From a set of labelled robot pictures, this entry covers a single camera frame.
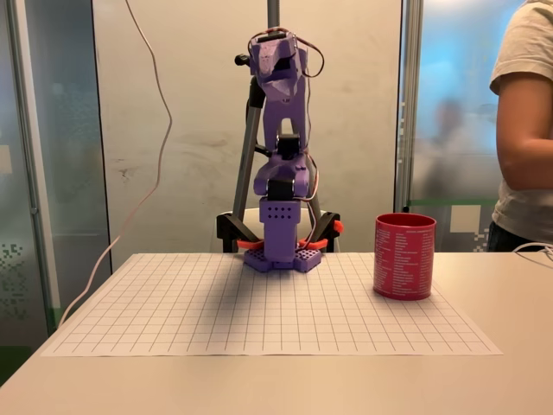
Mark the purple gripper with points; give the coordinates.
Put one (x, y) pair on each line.
(269, 85)

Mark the purple 3D-printed robot arm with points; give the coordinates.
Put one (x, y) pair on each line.
(281, 242)

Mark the red cup with white print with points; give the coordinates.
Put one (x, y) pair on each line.
(404, 259)

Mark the black orange table clamp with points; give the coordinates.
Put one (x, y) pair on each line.
(330, 233)
(229, 229)

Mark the white grid paper sheet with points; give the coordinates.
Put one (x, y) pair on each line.
(173, 311)

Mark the person in beige t-shirt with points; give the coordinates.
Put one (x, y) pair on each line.
(531, 43)

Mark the grey black camera tripod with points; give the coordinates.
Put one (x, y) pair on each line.
(273, 13)

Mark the grey metal frame post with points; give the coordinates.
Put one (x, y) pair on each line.
(408, 65)
(35, 173)

